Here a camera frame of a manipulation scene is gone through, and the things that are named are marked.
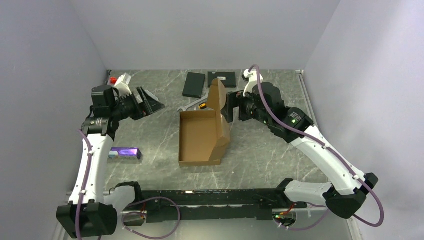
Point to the silver open-end wrench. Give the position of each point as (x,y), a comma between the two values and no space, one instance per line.
(194,103)

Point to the yellow black screwdriver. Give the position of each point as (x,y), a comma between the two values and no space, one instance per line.
(202,106)

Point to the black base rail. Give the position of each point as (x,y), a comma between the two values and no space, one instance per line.
(214,204)

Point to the black box with label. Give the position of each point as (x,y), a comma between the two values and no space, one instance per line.
(227,78)

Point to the brown cardboard express box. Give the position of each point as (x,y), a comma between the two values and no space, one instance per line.
(204,135)

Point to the aluminium frame rail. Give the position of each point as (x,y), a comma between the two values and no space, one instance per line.
(313,116)

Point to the shiny purple small box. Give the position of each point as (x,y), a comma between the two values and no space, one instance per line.
(127,153)

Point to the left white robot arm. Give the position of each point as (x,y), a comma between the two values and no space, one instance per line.
(89,212)

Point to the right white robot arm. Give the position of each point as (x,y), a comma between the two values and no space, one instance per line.
(346,189)

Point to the black foam block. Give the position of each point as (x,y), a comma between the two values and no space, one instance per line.
(194,85)

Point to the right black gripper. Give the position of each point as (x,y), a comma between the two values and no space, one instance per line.
(232,101)

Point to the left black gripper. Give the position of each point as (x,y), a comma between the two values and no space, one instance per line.
(148,105)

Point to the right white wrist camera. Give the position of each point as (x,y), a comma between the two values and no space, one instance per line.
(251,77)

